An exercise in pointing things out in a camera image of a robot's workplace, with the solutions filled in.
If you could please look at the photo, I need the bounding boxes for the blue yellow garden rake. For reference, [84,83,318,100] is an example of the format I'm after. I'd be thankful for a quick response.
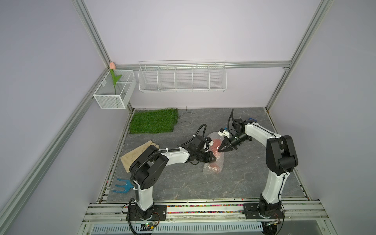
[112,178,134,193]

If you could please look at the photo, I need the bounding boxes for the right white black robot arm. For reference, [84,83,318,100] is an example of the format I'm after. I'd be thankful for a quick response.
[218,111,298,218]

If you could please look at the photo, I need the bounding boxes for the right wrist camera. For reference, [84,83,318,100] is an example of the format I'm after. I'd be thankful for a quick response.
[218,127,232,138]

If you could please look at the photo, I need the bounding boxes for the red plastic wine glass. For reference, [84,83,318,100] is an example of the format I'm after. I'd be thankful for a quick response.
[209,139,224,173]

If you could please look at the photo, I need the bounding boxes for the green artificial grass mat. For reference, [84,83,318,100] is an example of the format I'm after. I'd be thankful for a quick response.
[129,108,178,134]

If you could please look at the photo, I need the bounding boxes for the blue tape dispenser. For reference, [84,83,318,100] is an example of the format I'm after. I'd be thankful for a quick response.
[245,118,257,123]

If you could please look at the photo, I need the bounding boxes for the clear bubble wrap sheet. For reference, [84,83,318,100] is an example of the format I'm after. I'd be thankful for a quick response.
[203,132,224,174]

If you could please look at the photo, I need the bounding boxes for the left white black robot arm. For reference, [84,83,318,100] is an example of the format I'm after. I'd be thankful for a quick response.
[129,124,216,220]

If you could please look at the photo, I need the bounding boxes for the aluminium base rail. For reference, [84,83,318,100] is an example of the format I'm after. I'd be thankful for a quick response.
[78,198,337,235]

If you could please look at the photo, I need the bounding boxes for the pink artificial tulip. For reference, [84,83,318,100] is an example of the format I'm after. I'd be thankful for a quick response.
[109,62,122,95]

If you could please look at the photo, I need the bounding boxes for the small white mesh basket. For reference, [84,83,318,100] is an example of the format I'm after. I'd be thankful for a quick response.
[93,69,137,110]

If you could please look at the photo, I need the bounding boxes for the long white wire basket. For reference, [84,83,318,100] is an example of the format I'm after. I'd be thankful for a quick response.
[139,60,227,93]

